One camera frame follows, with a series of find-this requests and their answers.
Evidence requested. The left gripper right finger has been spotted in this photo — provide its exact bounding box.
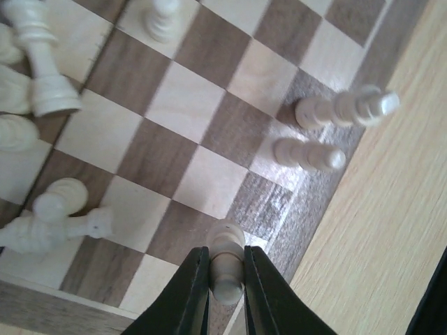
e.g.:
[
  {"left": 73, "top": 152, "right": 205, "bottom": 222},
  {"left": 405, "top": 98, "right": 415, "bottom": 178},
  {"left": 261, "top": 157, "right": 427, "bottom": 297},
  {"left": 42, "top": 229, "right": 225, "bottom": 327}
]
[{"left": 244, "top": 246, "right": 335, "bottom": 334}]

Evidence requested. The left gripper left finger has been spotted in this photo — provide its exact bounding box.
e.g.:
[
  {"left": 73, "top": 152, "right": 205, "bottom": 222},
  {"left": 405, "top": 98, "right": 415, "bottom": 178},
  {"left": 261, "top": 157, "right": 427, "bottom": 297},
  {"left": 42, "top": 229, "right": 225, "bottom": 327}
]
[{"left": 124, "top": 246, "right": 210, "bottom": 335}]

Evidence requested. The white chess piece three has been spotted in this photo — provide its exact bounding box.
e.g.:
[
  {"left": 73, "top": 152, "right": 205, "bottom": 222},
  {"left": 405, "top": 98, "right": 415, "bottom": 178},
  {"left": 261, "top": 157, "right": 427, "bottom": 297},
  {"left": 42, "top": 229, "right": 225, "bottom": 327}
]
[{"left": 206, "top": 219, "right": 245, "bottom": 306}]

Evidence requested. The white chess piece two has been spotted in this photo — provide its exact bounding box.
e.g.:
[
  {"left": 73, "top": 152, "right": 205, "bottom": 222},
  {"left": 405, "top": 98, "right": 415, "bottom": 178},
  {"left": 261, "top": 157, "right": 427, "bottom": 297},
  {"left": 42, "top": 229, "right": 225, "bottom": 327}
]
[{"left": 273, "top": 138, "right": 346, "bottom": 172}]

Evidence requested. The white chess piece one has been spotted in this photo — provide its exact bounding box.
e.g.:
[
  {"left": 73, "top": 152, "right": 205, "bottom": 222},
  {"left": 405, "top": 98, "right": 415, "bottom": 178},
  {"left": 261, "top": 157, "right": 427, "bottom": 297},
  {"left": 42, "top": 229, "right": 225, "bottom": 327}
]
[{"left": 295, "top": 84, "right": 400, "bottom": 130}]

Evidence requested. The right white pieces pile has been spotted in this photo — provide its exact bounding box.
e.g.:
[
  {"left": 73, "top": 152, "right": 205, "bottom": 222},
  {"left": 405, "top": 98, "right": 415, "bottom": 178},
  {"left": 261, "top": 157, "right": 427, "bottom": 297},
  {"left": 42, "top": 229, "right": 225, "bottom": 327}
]
[{"left": 1, "top": 177, "right": 113, "bottom": 253}]

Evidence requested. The white pieces pile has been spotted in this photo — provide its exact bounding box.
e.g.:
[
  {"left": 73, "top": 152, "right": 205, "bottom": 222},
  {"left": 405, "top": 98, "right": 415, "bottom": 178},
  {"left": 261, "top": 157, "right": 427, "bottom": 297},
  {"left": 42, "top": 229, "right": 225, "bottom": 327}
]
[
  {"left": 1, "top": 1, "right": 82, "bottom": 152},
  {"left": 1, "top": 177, "right": 113, "bottom": 253}
]

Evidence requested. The wooden chess board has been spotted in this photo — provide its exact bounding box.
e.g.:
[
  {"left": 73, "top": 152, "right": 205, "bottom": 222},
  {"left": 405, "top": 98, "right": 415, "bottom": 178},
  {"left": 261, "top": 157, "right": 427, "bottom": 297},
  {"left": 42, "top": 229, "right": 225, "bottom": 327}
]
[{"left": 1, "top": 1, "right": 426, "bottom": 334}]

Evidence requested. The left white pieces pile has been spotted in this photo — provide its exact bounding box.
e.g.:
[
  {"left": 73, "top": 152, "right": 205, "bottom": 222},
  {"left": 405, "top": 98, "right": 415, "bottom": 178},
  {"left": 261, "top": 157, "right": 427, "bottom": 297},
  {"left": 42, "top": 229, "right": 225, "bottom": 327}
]
[{"left": 1, "top": 1, "right": 82, "bottom": 152}]

